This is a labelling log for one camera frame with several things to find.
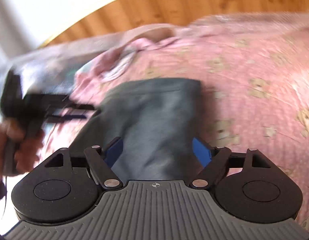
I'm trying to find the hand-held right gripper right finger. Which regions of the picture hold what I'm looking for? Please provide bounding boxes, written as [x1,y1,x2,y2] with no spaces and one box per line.
[191,137,273,190]

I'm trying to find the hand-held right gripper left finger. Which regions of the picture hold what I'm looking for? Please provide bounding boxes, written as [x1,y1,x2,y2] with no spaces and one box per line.
[43,136,124,190]

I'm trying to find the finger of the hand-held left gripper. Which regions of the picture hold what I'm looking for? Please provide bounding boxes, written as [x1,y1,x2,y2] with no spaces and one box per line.
[44,95,95,111]
[46,115,87,125]

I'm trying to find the grey pants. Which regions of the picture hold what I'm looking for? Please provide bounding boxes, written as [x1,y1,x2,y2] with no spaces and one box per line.
[67,77,204,182]

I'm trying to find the person's left hand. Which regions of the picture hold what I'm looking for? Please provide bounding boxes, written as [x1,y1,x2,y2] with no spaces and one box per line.
[0,121,44,178]

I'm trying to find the pink bear print quilt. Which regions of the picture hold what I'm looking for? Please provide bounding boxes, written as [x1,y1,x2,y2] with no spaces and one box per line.
[39,11,309,233]

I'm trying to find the wooden headboard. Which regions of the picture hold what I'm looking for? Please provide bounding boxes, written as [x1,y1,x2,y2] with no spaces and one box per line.
[36,0,309,50]

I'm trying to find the thin black cable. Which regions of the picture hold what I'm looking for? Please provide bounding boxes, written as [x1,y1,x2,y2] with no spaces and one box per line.
[0,175,10,220]

